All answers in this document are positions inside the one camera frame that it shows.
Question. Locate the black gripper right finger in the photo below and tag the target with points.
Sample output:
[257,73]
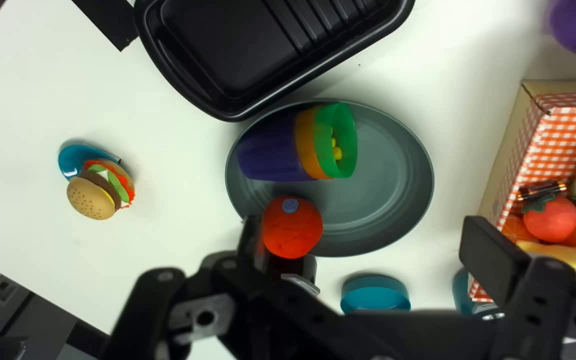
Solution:
[497,264]

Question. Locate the stack of colourful plastic cups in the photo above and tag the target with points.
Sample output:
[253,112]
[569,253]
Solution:
[295,144]

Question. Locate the yellow toy fries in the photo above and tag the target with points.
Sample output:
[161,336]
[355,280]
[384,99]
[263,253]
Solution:
[336,147]

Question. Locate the toy hamburger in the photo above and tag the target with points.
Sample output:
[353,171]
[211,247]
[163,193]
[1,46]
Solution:
[101,189]

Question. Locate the red checkered cardboard box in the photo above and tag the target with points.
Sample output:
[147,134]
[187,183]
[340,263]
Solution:
[537,155]

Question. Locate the small blue toy pan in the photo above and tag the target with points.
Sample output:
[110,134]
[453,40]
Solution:
[374,293]

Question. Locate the red toy tomato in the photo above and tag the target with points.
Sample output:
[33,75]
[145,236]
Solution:
[550,217]

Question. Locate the grey round plate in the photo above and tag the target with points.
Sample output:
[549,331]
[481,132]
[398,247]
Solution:
[379,205]

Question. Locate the small blue plate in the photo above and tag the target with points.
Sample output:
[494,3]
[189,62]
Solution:
[74,153]

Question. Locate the orange-red toy ball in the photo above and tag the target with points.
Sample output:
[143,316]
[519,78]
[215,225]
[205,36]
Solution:
[290,226]

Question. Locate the black plastic tray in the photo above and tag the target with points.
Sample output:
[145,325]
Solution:
[230,59]

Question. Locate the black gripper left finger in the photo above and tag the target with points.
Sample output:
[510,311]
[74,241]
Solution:
[250,247]

